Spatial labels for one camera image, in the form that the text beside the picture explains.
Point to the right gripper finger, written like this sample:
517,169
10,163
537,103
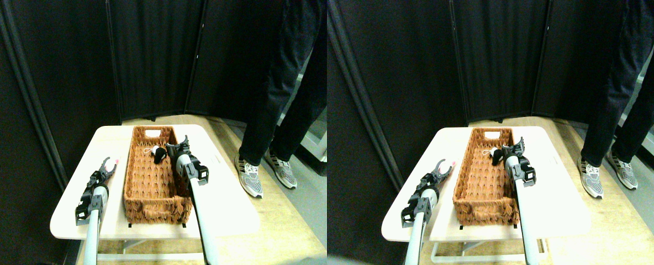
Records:
506,151
185,142
521,143
172,150

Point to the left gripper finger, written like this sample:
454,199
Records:
448,173
111,170
104,167
438,169

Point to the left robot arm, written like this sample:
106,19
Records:
415,243
93,237

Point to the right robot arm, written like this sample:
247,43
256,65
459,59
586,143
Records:
521,221
198,221

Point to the low white table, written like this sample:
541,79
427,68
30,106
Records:
106,143
443,143

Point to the black curtain stand foot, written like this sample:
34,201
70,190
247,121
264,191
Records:
150,118
495,120

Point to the brown wicker basket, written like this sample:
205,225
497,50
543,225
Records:
144,187
479,193

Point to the grey curtain stand pole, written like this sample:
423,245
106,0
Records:
28,83
367,110

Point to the person's legs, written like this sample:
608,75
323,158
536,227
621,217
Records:
625,83
283,83

